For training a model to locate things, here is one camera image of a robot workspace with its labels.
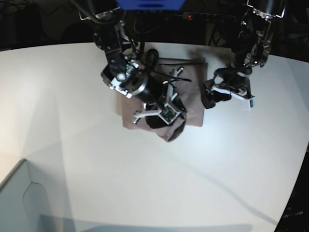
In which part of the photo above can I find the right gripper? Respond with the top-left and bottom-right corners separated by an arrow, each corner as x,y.
132,72 -> 187,129

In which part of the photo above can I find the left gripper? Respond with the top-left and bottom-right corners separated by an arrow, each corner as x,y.
201,69 -> 253,109

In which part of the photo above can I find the mauve t-shirt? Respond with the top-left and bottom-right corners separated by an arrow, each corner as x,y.
119,58 -> 208,142

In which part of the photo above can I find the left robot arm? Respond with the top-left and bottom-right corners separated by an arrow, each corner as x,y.
201,0 -> 286,109

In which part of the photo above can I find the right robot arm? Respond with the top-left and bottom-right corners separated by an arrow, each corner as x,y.
72,0 -> 186,128

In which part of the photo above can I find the white power strip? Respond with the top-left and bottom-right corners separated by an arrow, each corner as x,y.
181,12 -> 236,23

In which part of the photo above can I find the blue plastic box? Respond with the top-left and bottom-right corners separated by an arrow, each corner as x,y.
116,0 -> 185,10

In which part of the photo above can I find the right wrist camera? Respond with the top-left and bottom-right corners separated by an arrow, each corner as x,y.
159,104 -> 181,125

